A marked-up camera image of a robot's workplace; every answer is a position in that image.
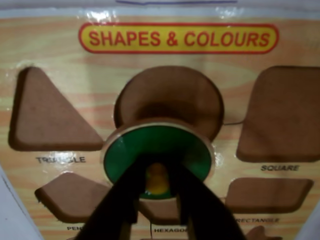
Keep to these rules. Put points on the wooden shape puzzle board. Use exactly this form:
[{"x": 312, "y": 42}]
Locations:
[{"x": 175, "y": 60}]

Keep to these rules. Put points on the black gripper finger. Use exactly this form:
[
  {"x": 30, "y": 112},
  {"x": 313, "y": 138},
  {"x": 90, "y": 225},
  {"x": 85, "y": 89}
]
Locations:
[
  {"x": 207, "y": 215},
  {"x": 117, "y": 205}
]

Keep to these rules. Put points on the green circle piece yellow pin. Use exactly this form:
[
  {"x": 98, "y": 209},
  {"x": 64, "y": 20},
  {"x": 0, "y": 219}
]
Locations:
[{"x": 125, "y": 160}]

